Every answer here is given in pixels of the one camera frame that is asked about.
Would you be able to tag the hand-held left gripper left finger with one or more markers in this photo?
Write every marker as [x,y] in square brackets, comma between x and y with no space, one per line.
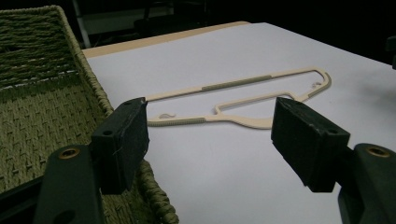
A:
[93,168]

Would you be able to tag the woven green basket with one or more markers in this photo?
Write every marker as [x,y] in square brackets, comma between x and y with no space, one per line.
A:
[46,102]

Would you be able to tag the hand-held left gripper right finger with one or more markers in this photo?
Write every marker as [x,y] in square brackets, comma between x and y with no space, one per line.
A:
[327,155]

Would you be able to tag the metal stand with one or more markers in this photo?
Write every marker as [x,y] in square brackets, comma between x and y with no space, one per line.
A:
[81,26]

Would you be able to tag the beige plastic clothes hanger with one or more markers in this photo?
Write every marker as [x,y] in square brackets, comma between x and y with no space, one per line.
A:
[249,123]

